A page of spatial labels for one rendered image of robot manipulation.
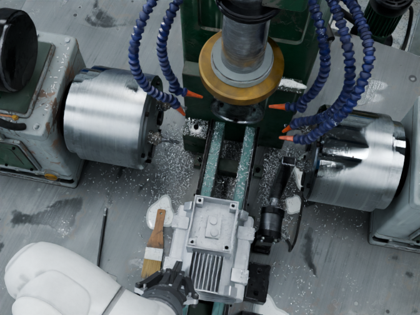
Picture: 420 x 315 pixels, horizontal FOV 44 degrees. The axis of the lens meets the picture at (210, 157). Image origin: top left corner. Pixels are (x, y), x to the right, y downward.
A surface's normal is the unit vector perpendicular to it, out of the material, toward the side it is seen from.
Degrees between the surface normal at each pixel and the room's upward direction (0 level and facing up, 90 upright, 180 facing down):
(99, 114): 24
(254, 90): 0
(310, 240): 0
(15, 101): 0
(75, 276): 31
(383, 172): 36
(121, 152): 66
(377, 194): 58
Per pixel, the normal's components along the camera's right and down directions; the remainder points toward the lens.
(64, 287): 0.37, -0.58
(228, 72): 0.01, -0.39
